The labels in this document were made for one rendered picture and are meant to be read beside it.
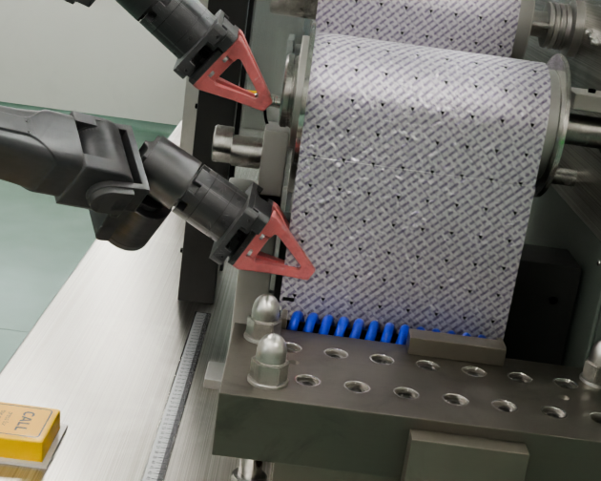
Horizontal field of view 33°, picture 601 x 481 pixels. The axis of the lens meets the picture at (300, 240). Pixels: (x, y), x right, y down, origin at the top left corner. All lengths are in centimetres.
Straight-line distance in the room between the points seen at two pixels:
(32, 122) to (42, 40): 589
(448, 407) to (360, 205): 23
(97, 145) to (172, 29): 15
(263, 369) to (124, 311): 51
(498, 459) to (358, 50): 41
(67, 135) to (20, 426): 28
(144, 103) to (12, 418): 576
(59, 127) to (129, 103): 581
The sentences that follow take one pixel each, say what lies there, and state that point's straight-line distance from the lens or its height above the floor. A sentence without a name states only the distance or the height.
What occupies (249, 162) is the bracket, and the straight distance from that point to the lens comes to 109.
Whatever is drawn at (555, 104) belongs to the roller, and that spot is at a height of 128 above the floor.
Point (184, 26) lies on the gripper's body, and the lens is 103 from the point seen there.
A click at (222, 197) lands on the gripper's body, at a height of 115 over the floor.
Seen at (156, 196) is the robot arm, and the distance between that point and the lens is 100.
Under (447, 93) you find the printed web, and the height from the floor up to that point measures 128.
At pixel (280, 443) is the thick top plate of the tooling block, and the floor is 99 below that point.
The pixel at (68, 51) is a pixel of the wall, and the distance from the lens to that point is 678.
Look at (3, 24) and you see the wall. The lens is 687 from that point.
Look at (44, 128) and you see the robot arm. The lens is 93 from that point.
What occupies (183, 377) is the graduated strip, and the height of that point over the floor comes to 90.
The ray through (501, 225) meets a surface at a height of 116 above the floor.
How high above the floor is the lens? 141
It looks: 17 degrees down
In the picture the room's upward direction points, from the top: 8 degrees clockwise
